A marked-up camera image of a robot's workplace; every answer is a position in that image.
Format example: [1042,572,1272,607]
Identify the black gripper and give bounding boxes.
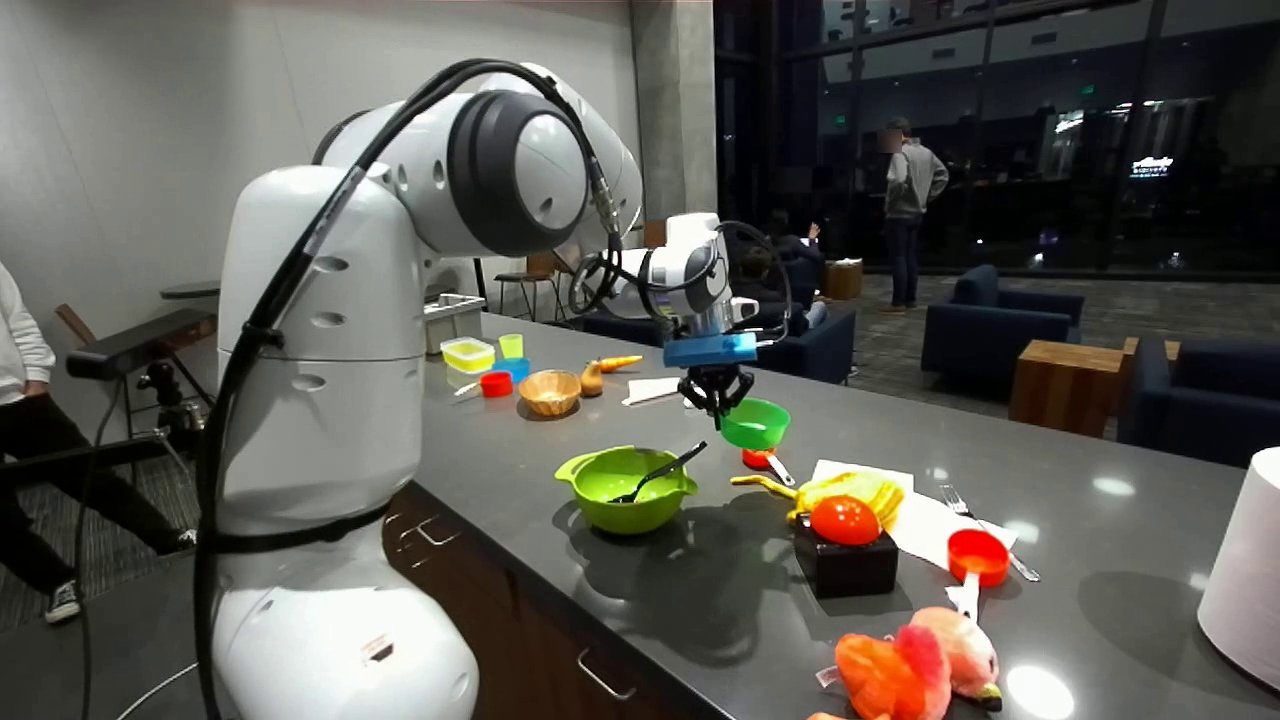
[673,361,760,425]

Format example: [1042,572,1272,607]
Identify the green plastic bowl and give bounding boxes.
[717,397,796,455]

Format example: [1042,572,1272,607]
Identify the wooden bowl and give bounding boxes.
[516,366,587,425]

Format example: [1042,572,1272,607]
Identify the small white paper sheet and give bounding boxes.
[619,373,684,407]

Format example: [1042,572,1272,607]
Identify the red toy spoon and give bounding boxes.
[737,449,796,487]

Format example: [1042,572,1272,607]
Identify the black plastic spoon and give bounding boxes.
[616,438,713,507]

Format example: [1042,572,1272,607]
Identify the blue armchair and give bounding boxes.
[915,260,1089,398]
[755,303,860,386]
[1112,332,1280,470]

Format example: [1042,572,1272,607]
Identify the wooden scoop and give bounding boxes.
[574,349,647,398]

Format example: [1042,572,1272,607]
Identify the orange toy tomato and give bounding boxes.
[808,490,888,551]

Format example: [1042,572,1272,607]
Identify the black box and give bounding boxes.
[790,519,902,600]

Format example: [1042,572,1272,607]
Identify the wooden chair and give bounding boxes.
[492,248,565,324]

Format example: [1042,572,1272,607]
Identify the yellow plastic container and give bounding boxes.
[436,335,498,378]

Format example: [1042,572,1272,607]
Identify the standing person grey sweater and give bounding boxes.
[881,114,954,312]

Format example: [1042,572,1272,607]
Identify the red measuring cup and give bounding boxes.
[942,525,1015,624]

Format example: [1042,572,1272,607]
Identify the orange pink plush toy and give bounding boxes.
[829,603,1008,720]

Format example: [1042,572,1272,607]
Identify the wooden side table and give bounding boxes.
[1005,335,1128,438]

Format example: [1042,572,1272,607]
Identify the white cylinder container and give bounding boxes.
[1190,443,1280,695]

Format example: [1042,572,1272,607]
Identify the black folding stand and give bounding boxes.
[0,303,220,555]

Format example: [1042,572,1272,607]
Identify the person in white shirt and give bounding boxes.
[0,260,87,633]

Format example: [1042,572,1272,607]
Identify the lime green bowl with handle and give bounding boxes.
[553,443,700,540]

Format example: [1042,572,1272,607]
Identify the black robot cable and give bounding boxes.
[186,55,633,720]

